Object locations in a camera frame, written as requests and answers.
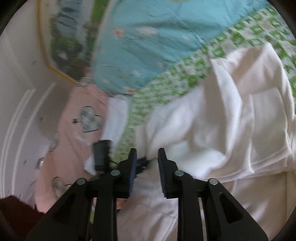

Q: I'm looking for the cream white zip hoodie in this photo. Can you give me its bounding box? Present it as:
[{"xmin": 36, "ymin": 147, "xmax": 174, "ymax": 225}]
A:
[{"xmin": 118, "ymin": 43, "xmax": 295, "ymax": 240}]

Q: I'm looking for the pink heart pattern pillow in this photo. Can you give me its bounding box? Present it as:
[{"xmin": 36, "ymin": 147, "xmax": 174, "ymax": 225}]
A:
[{"xmin": 35, "ymin": 84, "xmax": 108, "ymax": 213}]

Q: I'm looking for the gold framed landscape picture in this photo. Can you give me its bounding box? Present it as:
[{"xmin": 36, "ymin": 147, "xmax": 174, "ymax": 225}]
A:
[{"xmin": 37, "ymin": 0, "xmax": 109, "ymax": 83}]

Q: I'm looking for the green white patterned bedsheet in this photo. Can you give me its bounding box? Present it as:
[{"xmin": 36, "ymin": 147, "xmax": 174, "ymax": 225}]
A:
[{"xmin": 114, "ymin": 6, "xmax": 295, "ymax": 162}]

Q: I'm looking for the teal floral quilt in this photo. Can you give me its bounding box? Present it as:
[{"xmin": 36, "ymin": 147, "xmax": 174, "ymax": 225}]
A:
[{"xmin": 92, "ymin": 1, "xmax": 268, "ymax": 94}]

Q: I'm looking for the red sleeved right forearm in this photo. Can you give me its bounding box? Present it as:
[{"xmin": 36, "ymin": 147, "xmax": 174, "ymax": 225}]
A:
[{"xmin": 1, "ymin": 196, "xmax": 45, "ymax": 240}]

